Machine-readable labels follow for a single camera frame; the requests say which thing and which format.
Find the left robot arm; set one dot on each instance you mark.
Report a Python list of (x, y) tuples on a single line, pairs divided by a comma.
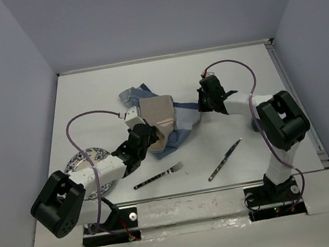
[(58, 205)]

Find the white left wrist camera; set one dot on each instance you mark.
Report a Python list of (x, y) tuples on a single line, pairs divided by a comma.
[(132, 117)]

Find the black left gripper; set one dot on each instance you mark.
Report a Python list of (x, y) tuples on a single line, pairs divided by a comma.
[(152, 136)]

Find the silver knife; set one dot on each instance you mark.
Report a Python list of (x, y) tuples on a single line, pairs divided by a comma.
[(224, 160)]

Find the silver fork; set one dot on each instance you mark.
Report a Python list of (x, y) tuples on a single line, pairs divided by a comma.
[(170, 170)]

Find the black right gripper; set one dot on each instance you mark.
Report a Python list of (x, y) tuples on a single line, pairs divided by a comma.
[(202, 106)]

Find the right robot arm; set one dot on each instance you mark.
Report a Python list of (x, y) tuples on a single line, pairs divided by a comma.
[(282, 125)]

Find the blue beige checked cloth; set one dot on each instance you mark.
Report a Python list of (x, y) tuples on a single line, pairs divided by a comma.
[(174, 121)]

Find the dark green mug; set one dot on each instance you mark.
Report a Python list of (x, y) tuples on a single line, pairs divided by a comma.
[(255, 124)]

